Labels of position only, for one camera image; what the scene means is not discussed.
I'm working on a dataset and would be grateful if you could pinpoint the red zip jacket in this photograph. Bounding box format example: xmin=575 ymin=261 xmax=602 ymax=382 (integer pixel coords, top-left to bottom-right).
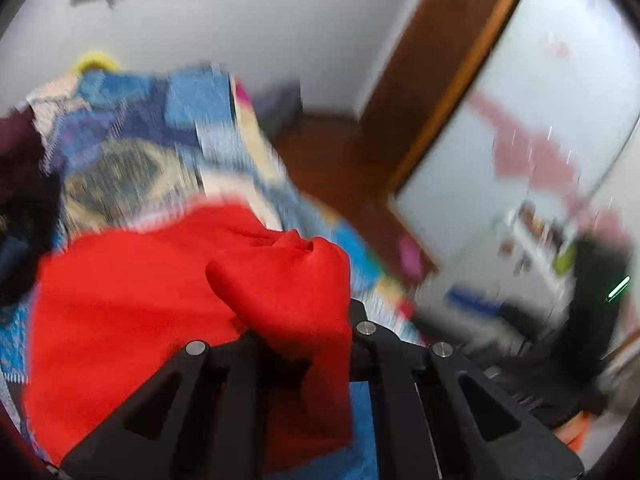
xmin=24 ymin=203 xmax=352 ymax=472

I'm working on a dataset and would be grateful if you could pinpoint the dark navy folded garment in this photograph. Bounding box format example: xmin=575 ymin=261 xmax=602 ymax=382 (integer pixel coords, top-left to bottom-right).
xmin=1 ymin=174 xmax=61 ymax=309

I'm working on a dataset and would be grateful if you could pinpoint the maroon folded garment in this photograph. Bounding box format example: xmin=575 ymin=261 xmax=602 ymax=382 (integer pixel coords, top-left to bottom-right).
xmin=1 ymin=105 xmax=51 ymax=221

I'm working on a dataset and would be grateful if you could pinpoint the blue patchwork bedspread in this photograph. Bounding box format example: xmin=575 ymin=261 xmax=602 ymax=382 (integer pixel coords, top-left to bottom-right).
xmin=23 ymin=68 xmax=414 ymax=479

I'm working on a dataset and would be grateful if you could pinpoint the yellow round object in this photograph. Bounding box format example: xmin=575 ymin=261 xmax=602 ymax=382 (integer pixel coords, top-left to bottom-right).
xmin=70 ymin=51 xmax=122 ymax=75

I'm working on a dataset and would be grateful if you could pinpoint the brown wooden door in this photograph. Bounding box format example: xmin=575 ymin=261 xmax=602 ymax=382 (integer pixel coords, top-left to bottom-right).
xmin=359 ymin=0 xmax=518 ymax=197

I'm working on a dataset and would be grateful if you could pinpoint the pink heart wall sticker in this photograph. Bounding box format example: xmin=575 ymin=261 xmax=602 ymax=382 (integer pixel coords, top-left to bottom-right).
xmin=466 ymin=90 xmax=631 ymax=245

